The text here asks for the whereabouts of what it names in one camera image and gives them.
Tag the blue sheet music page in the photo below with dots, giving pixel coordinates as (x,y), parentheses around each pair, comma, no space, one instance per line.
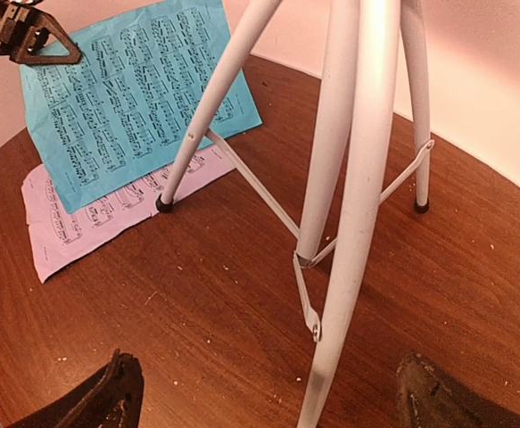
(123,110)

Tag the white perforated music stand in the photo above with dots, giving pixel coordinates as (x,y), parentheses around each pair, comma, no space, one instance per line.
(346,179)

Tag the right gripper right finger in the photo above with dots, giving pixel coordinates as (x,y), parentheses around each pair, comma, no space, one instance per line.
(429,397)

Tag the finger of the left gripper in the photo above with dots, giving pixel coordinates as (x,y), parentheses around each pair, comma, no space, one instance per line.
(39,39)

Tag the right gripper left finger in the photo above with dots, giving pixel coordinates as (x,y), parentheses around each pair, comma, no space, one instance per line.
(111,397)

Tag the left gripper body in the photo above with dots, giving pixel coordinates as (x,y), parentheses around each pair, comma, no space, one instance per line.
(1,22)

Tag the lilac sheet music page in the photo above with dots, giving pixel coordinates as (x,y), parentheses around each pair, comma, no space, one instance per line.
(58,238)

